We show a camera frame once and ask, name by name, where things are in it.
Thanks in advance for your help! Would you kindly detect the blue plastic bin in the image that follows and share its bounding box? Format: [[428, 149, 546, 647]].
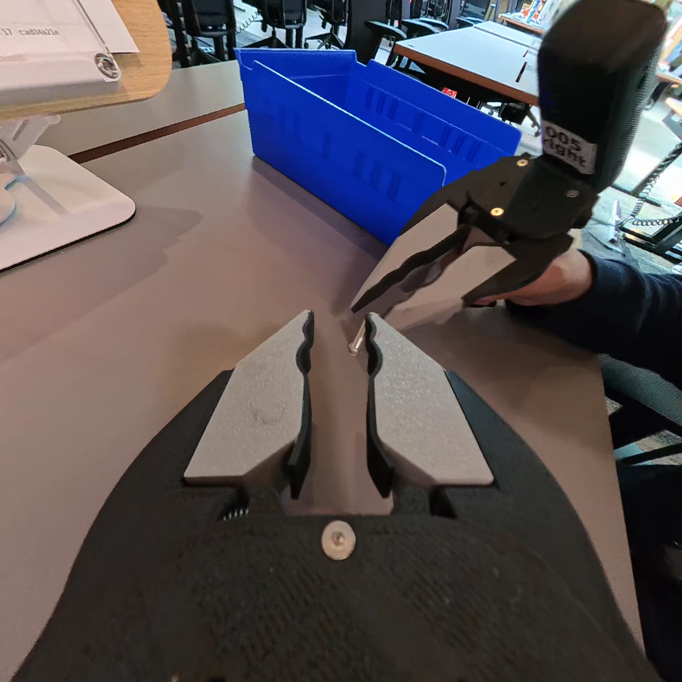
[[234, 47, 523, 247]]

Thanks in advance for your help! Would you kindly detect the black coiled cable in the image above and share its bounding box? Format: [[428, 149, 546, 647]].
[[618, 141, 682, 230]]

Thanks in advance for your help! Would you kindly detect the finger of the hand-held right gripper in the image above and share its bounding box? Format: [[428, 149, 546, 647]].
[[350, 202, 470, 315], [379, 234, 515, 327]]

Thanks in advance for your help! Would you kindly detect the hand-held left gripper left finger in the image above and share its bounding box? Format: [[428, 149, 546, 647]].
[[183, 309, 316, 500]]

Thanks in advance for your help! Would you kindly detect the white monitor stand base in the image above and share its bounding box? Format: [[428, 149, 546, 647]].
[[0, 114, 136, 272]]

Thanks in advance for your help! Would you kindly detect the person's right forearm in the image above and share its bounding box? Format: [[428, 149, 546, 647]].
[[509, 249, 682, 376]]

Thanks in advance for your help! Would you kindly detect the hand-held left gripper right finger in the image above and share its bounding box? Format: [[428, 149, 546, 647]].
[[363, 312, 496, 500]]

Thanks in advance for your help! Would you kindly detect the grey office table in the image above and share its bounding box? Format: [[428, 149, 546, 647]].
[[393, 21, 547, 105]]

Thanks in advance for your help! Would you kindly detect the wooden board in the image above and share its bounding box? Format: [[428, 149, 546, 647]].
[[0, 0, 172, 120]]

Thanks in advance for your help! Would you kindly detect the black mesh office chair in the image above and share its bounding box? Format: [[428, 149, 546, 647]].
[[599, 354, 682, 464]]

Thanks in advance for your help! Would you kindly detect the person's right hand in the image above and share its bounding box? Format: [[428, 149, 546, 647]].
[[471, 246, 593, 310]]

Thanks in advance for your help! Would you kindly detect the white paper sign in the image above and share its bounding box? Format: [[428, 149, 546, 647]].
[[0, 0, 140, 107]]

